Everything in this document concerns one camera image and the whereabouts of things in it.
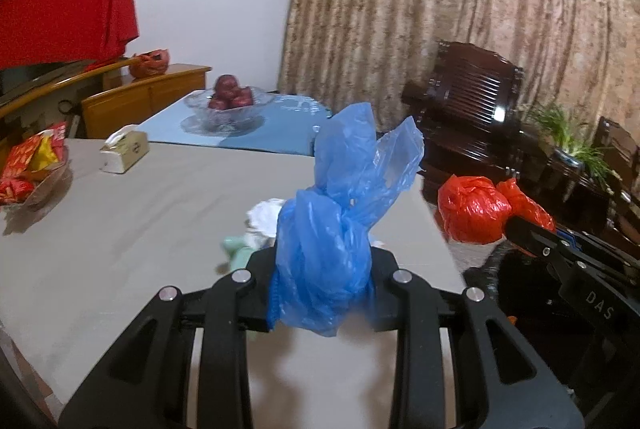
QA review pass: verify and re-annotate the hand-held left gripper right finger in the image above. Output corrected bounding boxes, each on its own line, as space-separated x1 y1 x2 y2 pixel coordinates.
367 249 585 429

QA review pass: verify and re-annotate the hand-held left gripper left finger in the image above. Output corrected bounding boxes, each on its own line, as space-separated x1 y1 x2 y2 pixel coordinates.
59 249 280 429

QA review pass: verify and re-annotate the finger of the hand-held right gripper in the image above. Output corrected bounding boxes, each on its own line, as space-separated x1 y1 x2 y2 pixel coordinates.
557 230 640 267
502 215 588 275

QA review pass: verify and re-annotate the large red plastic bag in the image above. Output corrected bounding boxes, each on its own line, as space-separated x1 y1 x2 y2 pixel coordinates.
437 175 556 245

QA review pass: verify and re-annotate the white tissue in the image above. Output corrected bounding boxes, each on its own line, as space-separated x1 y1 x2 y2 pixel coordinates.
247 198 286 240

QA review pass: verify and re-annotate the blue plastic bag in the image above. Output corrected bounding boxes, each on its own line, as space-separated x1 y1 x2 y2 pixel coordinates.
266 101 426 337

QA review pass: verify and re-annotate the trash bin with black liner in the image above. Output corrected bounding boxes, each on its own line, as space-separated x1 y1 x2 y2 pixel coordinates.
462 241 576 385

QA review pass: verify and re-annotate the dark wooden side table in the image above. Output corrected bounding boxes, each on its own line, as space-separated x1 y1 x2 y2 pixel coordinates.
520 144 621 230

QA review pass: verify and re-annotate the dark wooden armchair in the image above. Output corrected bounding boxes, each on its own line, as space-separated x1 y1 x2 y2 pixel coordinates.
592 116 640 235
401 40 551 204

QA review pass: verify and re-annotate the potted green plant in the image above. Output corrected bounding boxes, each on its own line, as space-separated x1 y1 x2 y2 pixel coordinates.
520 101 618 182

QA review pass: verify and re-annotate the blue tablecloth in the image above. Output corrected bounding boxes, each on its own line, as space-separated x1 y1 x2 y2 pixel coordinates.
136 93 333 156

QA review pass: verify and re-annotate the glass fruit bowl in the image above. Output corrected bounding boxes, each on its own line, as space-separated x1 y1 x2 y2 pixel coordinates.
181 86 275 134

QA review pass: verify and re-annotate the tissue box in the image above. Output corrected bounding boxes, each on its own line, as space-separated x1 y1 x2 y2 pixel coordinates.
99 124 151 173

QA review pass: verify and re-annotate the wooden television cabinet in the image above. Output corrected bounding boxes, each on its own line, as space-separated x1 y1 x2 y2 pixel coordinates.
0 54 213 144

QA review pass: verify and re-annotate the glass snack dish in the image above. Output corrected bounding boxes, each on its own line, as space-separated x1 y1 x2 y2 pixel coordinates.
0 149 73 210

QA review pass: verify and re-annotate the yellow snack packet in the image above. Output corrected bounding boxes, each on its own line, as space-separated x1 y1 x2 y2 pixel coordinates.
30 136 57 172

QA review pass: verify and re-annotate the floral beige curtain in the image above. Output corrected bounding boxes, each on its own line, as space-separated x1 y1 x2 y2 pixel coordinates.
277 0 640 170

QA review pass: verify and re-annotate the black television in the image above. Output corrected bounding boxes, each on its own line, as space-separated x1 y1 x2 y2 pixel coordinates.
0 59 101 100

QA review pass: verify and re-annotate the red cloth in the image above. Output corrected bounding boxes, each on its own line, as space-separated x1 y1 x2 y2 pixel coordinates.
0 0 140 70

